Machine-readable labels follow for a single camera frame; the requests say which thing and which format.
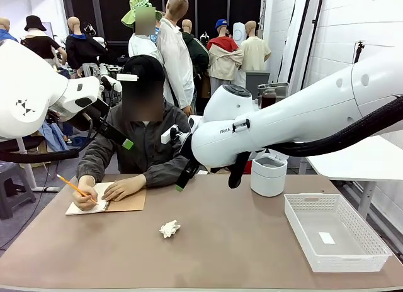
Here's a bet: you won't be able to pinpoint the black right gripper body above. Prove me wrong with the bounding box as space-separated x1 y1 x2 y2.
178 133 202 179

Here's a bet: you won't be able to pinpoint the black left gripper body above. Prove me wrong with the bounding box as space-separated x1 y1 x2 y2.
67 98 110 132

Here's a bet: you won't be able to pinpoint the white paper ball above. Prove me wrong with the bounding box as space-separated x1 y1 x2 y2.
159 219 182 239

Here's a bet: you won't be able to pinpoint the spiral notebook brown cover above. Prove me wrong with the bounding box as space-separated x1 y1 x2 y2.
65 181 147 216

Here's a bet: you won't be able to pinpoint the yellow pencil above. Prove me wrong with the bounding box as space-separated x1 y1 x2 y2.
56 174 99 205

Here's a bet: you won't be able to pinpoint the person's left forearm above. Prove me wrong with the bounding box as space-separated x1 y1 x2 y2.
143 159 190 189

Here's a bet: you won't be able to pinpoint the person's right forearm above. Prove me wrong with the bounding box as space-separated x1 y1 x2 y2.
75 147 111 183

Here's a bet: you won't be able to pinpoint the person's left hand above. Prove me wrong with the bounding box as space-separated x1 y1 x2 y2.
101 174 147 202

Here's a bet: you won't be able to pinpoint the person's right hand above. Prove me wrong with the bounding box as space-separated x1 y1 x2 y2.
72 175 98 211

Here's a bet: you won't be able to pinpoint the seated person gray jacket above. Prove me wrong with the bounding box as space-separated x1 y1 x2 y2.
75 54 202 189

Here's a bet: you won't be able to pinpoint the blue cloth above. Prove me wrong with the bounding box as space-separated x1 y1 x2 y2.
39 120 70 153

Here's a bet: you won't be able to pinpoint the mannequin black hoodie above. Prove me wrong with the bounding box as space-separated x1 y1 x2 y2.
65 16 108 81

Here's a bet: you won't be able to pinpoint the black office chair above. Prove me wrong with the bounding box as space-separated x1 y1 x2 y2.
0 136 45 153

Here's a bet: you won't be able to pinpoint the black cap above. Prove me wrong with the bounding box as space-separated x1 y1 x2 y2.
121 54 167 85

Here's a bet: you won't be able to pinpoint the white desk metal legs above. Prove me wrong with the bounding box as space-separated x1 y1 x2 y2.
15 137 60 193

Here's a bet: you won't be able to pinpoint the white lidded trash bin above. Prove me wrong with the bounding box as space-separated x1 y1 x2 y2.
250 153 289 198

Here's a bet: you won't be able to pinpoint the mannequin black bucket hat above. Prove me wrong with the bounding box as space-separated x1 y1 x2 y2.
20 14 67 69

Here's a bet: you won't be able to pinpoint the mannequin green checked hat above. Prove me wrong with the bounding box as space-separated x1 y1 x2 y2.
121 0 164 65

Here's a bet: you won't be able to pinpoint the tall mannequin white coat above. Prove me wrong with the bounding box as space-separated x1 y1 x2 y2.
156 0 196 116

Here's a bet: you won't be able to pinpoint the gray plastic stool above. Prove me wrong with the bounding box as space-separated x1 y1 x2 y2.
0 162 37 220

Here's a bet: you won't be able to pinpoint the gray cabinet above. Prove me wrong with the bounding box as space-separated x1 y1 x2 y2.
244 70 271 99

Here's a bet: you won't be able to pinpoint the glass jar brown liquid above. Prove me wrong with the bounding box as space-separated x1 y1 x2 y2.
261 87 277 110

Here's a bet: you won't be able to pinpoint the mannequin blue cap red jacket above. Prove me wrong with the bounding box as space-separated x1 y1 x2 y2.
207 18 244 94

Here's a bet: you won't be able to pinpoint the mannequin dark green jacket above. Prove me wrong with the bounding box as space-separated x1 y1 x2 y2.
181 19 210 94

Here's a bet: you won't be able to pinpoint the mannequin blue white top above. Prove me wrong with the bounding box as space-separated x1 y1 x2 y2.
0 17 20 44

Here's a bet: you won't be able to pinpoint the metal tray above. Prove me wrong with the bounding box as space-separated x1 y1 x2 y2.
258 82 290 99

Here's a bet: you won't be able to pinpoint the mannequin cream shirt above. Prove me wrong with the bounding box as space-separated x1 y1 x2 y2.
241 20 272 73

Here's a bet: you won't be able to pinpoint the white torso form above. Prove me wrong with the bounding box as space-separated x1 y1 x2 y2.
232 21 248 47

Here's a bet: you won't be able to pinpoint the large white side table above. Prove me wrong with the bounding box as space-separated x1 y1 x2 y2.
307 136 403 219

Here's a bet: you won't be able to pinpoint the white perforated plastic basket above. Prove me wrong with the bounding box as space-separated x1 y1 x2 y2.
283 193 394 273

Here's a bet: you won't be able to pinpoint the black tripod pole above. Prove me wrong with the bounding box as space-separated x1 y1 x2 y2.
354 41 366 65

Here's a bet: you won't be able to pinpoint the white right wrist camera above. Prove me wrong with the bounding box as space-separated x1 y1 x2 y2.
161 124 181 145

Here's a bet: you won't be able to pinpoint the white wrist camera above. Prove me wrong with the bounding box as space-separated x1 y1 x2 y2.
99 74 124 94
161 124 181 145

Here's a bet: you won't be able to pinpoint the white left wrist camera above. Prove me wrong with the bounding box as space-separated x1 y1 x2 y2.
99 74 124 94

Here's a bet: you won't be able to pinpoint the black left arm cable sleeve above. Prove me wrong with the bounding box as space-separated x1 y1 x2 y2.
0 117 95 164

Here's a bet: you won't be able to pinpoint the black arm cable sleeve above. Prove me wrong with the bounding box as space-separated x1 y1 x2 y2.
228 95 403 189
0 117 95 164

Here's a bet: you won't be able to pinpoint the black right arm cable sleeve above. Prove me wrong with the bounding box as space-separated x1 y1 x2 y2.
228 95 403 189

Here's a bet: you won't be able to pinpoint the black wall pipe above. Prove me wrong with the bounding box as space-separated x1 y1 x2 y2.
302 0 326 91
288 0 313 91

